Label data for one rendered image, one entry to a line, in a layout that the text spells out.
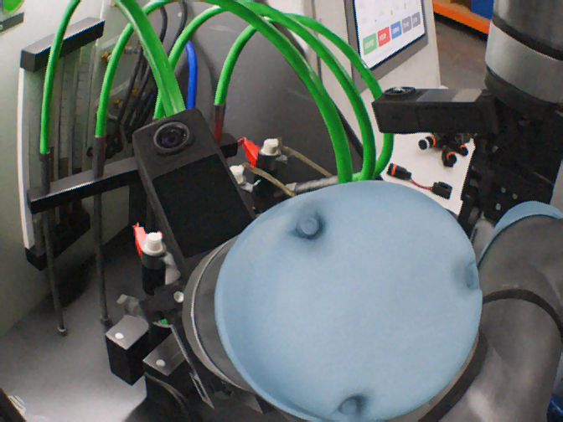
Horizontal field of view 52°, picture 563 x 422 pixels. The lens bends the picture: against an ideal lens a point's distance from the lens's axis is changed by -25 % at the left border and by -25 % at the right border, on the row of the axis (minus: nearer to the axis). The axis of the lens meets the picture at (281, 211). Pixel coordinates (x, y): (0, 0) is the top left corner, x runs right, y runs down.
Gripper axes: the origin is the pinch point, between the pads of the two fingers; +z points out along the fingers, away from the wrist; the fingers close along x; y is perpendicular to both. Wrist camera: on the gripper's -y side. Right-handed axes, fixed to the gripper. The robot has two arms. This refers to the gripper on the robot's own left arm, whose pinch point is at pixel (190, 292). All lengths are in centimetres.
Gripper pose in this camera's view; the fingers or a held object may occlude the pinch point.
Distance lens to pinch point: 53.2
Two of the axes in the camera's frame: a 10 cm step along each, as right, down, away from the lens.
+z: -2.5, 1.5, 9.6
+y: 3.5, 9.4, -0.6
